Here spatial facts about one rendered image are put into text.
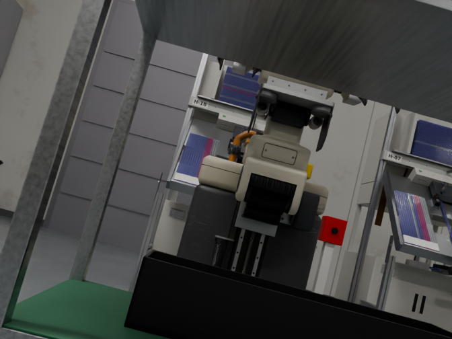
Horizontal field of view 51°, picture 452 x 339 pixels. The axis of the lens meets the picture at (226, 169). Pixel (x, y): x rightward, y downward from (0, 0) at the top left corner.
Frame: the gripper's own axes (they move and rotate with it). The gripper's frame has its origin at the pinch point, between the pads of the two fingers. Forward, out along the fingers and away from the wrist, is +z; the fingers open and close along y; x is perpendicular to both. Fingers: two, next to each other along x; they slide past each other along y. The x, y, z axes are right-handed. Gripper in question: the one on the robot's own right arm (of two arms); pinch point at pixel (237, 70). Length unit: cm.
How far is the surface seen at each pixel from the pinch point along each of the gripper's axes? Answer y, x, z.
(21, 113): -266, 370, -209
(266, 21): 6, -44, 29
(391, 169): 119, 186, -115
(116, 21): -184, 311, -335
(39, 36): -272, 328, -297
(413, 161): 129, 169, -114
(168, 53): -112, 326, -316
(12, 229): -19, -45, 78
